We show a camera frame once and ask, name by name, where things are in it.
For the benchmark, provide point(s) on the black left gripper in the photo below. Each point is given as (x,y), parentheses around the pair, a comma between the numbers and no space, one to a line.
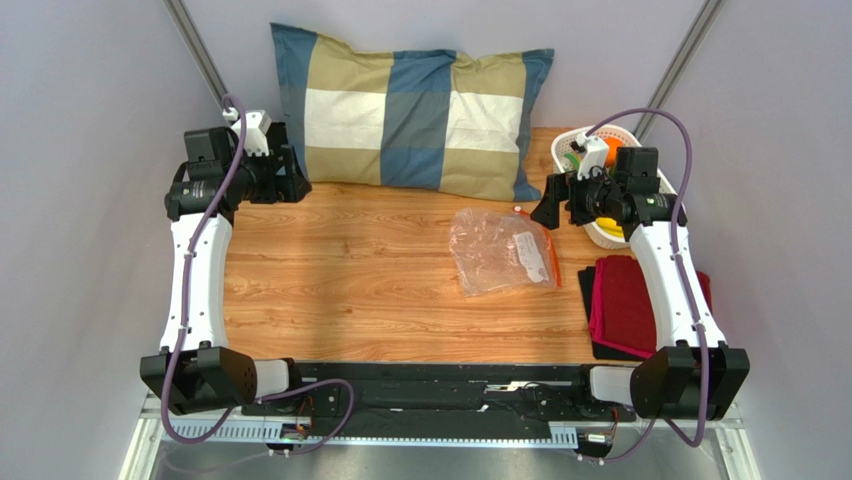
(273,192)

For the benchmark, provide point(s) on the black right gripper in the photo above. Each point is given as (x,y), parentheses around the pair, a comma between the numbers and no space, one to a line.
(569,199)

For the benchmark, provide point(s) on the yellow banana bunch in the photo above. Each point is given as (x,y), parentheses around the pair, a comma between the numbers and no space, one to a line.
(610,226)

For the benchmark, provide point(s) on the clear orange zip bag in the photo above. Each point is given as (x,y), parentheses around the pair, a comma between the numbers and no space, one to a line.
(496,251)

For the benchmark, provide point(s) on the red dragon fruit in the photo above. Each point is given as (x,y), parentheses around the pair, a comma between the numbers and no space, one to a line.
(574,160)

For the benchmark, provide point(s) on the orange fruit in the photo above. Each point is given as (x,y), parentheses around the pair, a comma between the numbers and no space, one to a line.
(613,144)

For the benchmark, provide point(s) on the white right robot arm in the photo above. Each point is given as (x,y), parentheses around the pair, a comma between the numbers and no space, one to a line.
(693,374)

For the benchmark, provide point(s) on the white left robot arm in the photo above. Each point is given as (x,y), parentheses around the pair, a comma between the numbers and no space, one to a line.
(194,369)

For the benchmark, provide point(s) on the white perforated plastic basket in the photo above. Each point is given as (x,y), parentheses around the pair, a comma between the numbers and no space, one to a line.
(650,196)

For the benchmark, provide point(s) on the dark red folded cloth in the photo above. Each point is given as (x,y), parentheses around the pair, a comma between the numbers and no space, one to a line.
(622,314)

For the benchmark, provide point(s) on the plaid blue beige pillow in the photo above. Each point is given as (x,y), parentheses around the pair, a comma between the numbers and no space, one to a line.
(427,119)

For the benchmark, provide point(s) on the black folded cloth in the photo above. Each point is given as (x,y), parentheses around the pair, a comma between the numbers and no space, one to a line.
(600,351)

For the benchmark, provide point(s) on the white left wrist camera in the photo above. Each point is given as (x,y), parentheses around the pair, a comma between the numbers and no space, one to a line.
(257,125)

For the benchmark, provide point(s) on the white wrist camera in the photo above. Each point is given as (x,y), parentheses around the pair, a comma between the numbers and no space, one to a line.
(257,125)
(593,152)

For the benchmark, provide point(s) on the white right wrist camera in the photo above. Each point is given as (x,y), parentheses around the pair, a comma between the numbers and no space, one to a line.
(593,152)

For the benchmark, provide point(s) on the aluminium frame post right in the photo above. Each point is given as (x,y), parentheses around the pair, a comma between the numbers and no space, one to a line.
(690,44)

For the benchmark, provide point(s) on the aluminium frame post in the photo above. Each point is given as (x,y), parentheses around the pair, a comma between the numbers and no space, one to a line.
(690,44)
(192,37)

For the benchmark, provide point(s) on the aluminium frame post left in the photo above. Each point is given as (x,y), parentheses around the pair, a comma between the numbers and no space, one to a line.
(192,37)

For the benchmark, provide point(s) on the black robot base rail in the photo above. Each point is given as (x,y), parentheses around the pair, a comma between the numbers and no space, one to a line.
(442,401)

